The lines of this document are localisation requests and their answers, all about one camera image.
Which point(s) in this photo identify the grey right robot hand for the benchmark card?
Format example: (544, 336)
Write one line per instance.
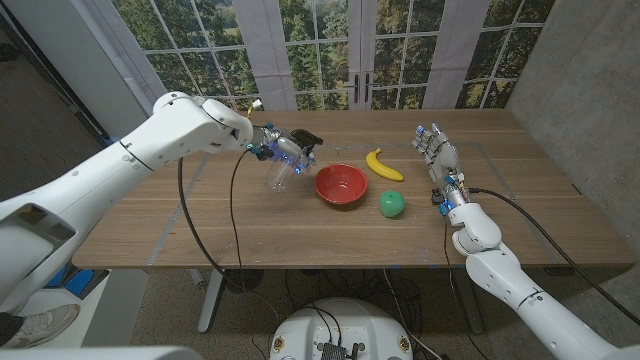
(442, 155)

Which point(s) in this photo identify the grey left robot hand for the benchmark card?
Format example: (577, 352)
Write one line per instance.
(287, 147)

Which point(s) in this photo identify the clear plastic cup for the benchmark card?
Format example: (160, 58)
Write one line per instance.
(306, 136)

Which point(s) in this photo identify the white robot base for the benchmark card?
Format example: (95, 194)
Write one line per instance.
(340, 325)

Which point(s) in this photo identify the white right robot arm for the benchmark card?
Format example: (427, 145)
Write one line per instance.
(535, 300)

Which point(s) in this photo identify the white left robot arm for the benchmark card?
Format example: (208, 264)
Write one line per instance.
(100, 175)

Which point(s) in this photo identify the yellow banana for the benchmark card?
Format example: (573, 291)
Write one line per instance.
(382, 169)

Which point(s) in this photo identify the red bowl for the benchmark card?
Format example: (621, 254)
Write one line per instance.
(341, 184)

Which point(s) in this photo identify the green apple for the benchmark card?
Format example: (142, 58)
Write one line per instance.
(391, 203)

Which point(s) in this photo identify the printed window backdrop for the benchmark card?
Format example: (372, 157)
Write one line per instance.
(320, 50)

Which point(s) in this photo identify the black round floor device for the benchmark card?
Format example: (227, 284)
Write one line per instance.
(243, 281)

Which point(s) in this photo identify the grey table leg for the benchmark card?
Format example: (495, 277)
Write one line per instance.
(470, 305)

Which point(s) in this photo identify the white table leg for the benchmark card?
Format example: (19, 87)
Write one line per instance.
(210, 305)

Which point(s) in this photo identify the white floor platform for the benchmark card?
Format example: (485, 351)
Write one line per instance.
(120, 310)

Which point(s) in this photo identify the blue foot pedal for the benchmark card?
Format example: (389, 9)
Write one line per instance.
(55, 277)
(80, 281)

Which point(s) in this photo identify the grey white sneaker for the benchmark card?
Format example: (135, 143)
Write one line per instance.
(45, 322)

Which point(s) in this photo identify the dark trouser leg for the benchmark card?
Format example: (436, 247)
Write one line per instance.
(10, 327)

